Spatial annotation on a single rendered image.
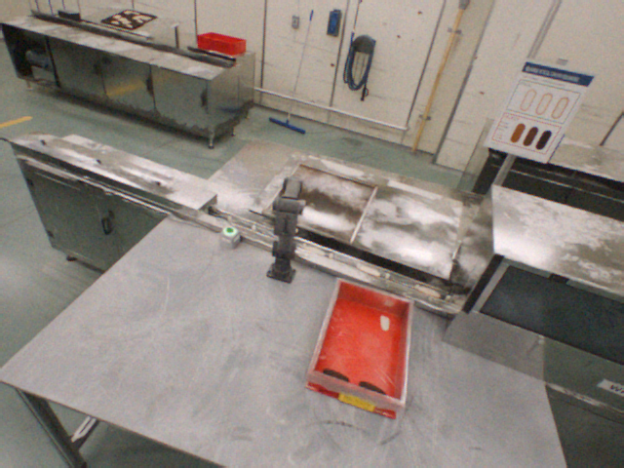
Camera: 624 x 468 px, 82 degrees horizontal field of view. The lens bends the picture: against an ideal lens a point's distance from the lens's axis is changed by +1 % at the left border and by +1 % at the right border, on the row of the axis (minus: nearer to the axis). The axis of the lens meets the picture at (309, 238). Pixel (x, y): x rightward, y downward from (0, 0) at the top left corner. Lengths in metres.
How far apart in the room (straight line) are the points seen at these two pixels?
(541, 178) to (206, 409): 2.81
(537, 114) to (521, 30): 2.58
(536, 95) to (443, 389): 1.48
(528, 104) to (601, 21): 2.99
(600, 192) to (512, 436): 2.27
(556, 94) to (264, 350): 1.80
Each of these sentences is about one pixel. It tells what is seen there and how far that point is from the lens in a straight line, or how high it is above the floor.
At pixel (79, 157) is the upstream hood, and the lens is 2.41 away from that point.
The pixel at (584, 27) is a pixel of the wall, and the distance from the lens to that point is 5.13.
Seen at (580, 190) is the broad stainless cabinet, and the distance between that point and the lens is 3.36.
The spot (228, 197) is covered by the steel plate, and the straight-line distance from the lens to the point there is 2.14.
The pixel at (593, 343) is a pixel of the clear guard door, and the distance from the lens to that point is 1.59.
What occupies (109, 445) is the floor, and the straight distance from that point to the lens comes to 2.23.
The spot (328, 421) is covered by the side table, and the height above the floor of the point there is 0.82.
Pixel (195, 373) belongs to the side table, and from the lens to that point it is 1.36.
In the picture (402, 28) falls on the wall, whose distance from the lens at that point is 5.09.
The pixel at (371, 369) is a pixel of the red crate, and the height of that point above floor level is 0.82.
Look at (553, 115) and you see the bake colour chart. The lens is 2.25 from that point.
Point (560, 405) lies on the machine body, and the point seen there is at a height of 0.73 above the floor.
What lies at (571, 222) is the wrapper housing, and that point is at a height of 1.30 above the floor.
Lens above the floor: 1.98
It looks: 38 degrees down
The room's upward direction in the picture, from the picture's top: 10 degrees clockwise
